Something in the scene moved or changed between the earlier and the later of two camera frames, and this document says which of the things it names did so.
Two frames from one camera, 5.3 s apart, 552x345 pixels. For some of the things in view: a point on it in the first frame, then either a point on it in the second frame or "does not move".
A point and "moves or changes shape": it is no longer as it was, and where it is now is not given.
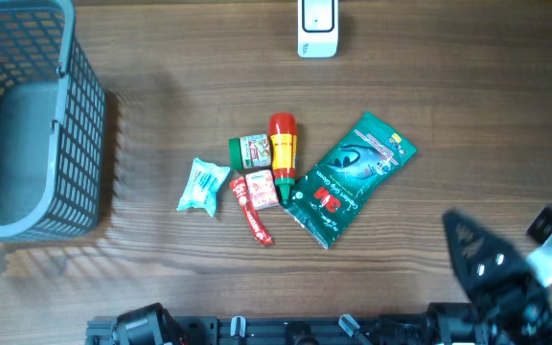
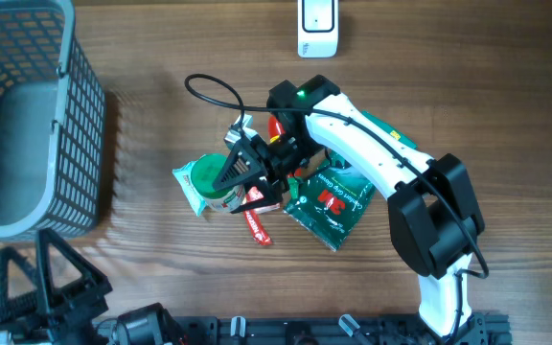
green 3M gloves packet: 353,170 does not move
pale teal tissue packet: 200,190 → 183,174
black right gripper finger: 497,281 → 273,160
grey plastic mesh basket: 37,124 does not move
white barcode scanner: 317,28 does not move
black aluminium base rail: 288,330 does not move
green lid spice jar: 249,151 moves or changes shape
